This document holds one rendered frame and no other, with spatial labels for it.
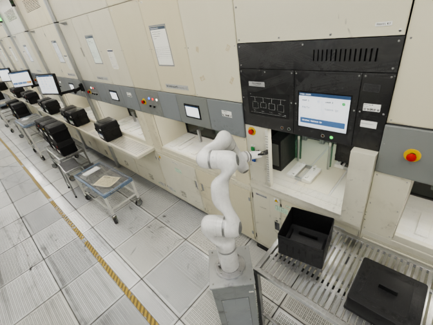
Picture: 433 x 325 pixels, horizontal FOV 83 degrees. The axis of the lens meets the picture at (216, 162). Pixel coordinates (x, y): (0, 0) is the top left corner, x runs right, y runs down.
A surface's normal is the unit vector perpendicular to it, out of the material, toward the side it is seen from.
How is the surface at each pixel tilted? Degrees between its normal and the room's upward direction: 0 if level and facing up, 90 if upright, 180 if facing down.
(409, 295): 0
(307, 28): 92
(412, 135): 90
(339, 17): 93
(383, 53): 90
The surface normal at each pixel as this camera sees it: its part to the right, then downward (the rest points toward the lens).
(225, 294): 0.04, 0.53
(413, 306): -0.15, -0.83
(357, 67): -0.67, 0.48
